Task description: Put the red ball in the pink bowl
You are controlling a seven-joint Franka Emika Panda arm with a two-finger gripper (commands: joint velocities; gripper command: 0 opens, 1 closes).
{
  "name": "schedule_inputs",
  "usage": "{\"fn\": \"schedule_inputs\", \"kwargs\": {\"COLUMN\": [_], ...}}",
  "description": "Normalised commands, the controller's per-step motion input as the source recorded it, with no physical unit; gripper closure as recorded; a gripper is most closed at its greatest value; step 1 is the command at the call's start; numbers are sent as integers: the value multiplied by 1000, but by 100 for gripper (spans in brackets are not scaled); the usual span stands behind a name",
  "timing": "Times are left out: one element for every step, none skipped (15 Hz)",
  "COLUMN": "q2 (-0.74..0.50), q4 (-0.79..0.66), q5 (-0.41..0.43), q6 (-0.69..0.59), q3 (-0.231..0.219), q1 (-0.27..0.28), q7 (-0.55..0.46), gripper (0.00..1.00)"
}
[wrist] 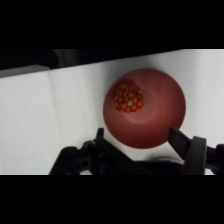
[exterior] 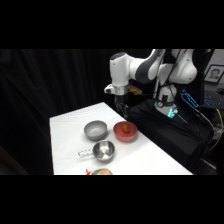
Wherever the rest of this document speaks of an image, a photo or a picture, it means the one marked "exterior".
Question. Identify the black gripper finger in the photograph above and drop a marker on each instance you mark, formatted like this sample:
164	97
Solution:
125	111
118	108

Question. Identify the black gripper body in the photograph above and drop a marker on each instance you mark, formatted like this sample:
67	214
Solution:
121	99

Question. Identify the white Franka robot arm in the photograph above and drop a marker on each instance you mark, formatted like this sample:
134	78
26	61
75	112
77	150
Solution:
120	68

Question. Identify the pink bowl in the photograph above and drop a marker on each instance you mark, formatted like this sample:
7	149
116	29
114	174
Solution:
125	132

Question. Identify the gray bowl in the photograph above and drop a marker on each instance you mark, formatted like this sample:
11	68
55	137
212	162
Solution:
95	130

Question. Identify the small green light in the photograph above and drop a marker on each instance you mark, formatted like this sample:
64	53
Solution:
171	113

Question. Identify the black robot stand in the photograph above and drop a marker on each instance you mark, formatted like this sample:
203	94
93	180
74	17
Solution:
166	133

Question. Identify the tan round toy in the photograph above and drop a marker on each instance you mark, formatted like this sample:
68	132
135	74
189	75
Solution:
101	172

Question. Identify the blue lit device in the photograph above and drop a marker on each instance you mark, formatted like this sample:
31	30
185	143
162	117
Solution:
189	98

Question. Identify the small red star toy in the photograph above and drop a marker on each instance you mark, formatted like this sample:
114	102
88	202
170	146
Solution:
88	172

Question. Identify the black curtain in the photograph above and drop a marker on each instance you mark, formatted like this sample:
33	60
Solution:
36	100

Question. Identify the framed portrait picture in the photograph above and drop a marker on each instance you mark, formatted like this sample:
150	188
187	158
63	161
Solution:
214	74

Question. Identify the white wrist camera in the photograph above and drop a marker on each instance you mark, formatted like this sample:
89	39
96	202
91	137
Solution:
109	88

